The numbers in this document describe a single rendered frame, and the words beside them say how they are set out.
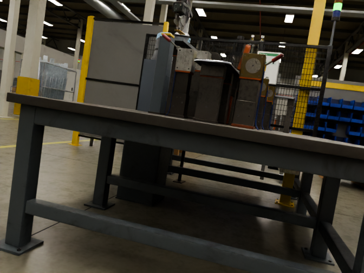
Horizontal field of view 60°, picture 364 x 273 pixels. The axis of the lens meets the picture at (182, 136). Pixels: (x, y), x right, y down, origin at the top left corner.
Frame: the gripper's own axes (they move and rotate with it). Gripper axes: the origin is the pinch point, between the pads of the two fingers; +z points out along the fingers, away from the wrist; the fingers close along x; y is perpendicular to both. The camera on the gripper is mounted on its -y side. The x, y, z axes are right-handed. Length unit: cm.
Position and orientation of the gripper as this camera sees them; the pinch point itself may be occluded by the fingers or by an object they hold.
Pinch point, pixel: (180, 29)
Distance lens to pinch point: 203.2
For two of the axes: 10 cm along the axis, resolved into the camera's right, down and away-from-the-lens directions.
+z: -1.5, 9.9, 0.6
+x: 8.8, 1.6, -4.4
